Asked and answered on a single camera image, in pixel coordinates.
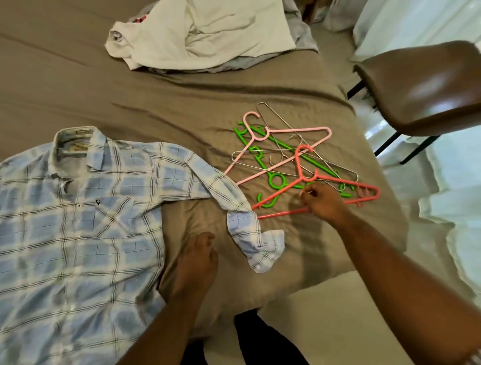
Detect person's left forearm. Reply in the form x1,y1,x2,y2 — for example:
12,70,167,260
116,289,205,365

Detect light blue garment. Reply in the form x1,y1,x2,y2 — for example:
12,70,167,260
0,125,287,365

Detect pile of coloured plastic hangers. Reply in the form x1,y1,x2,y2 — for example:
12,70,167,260
223,101,360,210

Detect grey garment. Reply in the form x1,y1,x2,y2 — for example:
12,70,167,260
146,0,320,75

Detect sheer white curtain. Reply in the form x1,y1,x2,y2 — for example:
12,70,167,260
323,0,481,63
417,124,481,298

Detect person's right forearm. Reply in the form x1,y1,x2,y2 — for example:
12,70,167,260
334,212,481,365

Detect bed with taupe sheet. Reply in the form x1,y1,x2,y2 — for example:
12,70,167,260
0,0,410,339

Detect person's left hand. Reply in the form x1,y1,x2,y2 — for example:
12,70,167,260
160,232,219,303

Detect brown chair with black legs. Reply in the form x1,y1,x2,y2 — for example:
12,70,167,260
346,40,481,165

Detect cream white garment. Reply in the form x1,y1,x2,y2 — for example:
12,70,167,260
104,0,298,72

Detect person's right hand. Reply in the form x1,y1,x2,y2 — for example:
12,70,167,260
300,182,354,229

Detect person's black trousers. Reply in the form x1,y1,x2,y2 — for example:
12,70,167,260
180,308,309,365

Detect red plastic hanger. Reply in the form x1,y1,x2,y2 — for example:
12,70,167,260
250,145,382,221

